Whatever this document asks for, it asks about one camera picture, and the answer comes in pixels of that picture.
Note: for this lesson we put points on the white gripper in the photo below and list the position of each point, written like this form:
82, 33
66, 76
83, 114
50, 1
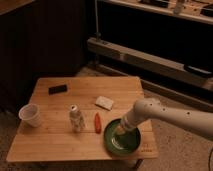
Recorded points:
128, 123

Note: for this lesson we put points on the green ceramic bowl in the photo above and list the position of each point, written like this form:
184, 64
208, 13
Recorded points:
121, 145

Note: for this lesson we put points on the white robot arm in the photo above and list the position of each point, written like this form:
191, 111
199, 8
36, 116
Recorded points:
197, 122

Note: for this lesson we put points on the red chili pepper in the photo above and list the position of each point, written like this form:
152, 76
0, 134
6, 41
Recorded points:
97, 123

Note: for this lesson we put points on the white sponge block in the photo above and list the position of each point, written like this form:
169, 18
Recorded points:
104, 102

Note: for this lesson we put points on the wooden folding table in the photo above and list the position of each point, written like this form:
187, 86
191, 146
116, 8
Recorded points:
54, 139

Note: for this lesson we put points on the grey metal shelf beam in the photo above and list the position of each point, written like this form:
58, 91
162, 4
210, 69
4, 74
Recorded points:
149, 62

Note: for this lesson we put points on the clear plastic cup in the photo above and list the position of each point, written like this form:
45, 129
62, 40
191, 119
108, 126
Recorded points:
30, 114

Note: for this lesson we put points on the vertical metal pole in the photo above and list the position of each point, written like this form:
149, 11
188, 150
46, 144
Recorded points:
97, 21

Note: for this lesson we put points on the black device on shelf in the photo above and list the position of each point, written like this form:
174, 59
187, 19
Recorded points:
198, 72

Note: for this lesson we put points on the upper wooden shelf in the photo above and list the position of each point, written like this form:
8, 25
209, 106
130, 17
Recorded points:
184, 9

